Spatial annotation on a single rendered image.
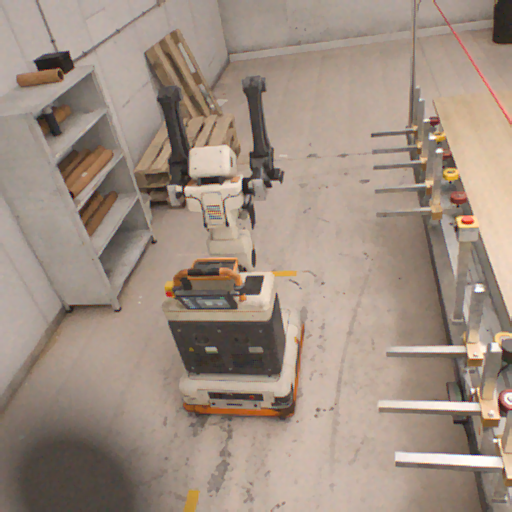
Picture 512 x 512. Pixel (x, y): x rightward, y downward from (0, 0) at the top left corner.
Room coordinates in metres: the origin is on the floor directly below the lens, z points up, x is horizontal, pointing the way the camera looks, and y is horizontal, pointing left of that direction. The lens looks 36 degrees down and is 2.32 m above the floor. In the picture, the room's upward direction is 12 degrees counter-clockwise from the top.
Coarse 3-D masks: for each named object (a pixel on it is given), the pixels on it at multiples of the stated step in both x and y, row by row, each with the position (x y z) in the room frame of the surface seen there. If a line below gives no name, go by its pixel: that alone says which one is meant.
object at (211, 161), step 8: (192, 152) 2.21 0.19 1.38; (200, 152) 2.19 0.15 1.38; (208, 152) 2.18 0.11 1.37; (216, 152) 2.16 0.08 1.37; (224, 152) 2.15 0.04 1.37; (232, 152) 2.20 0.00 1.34; (192, 160) 2.18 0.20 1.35; (200, 160) 2.17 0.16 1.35; (208, 160) 2.15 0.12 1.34; (216, 160) 2.14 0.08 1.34; (224, 160) 2.13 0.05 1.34; (232, 160) 2.17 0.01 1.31; (192, 168) 2.16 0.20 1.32; (200, 168) 2.14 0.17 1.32; (208, 168) 2.13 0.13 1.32; (216, 168) 2.11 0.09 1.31; (224, 168) 2.10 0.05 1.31; (232, 168) 2.15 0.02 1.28; (192, 176) 2.15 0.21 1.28; (200, 176) 2.13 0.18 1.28; (208, 176) 2.12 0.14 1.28; (216, 176) 2.11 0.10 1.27; (224, 176) 2.11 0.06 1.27; (232, 176) 2.14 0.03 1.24
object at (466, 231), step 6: (474, 216) 1.45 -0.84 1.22; (462, 222) 1.43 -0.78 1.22; (474, 222) 1.42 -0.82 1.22; (462, 228) 1.41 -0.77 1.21; (468, 228) 1.40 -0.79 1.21; (474, 228) 1.39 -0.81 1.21; (462, 234) 1.40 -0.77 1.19; (468, 234) 1.40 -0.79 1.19; (474, 234) 1.39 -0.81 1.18; (462, 240) 1.40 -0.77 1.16; (468, 240) 1.40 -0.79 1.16; (474, 240) 1.39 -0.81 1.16
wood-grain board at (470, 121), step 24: (456, 96) 3.34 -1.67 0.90; (480, 96) 3.25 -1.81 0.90; (504, 96) 3.16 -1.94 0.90; (456, 120) 2.95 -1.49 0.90; (480, 120) 2.88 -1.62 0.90; (504, 120) 2.81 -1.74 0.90; (456, 144) 2.62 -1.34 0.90; (480, 144) 2.56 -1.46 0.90; (504, 144) 2.50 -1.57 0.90; (456, 168) 2.37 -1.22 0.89; (480, 168) 2.30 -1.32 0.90; (504, 168) 2.25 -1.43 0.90; (480, 192) 2.07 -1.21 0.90; (504, 192) 2.02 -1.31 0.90; (480, 216) 1.87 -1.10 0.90; (504, 216) 1.83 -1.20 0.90; (504, 240) 1.66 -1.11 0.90; (504, 264) 1.51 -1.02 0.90; (504, 288) 1.37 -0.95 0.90
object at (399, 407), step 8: (384, 400) 1.01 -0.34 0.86; (384, 408) 0.98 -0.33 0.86; (392, 408) 0.97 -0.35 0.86; (400, 408) 0.97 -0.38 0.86; (408, 408) 0.96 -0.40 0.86; (416, 408) 0.95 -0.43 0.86; (424, 408) 0.95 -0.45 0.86; (432, 408) 0.94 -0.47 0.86; (440, 408) 0.94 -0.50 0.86; (448, 408) 0.93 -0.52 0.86; (456, 408) 0.92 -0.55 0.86; (464, 408) 0.92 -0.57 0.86; (472, 408) 0.91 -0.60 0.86; (480, 408) 0.91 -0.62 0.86; (504, 416) 0.88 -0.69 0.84
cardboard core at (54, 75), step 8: (32, 72) 3.41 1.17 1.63; (40, 72) 3.39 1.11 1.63; (48, 72) 3.36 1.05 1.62; (56, 72) 3.34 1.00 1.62; (16, 80) 3.42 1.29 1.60; (24, 80) 3.40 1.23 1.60; (32, 80) 3.38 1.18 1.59; (40, 80) 3.37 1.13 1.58; (48, 80) 3.35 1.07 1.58; (56, 80) 3.34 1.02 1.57
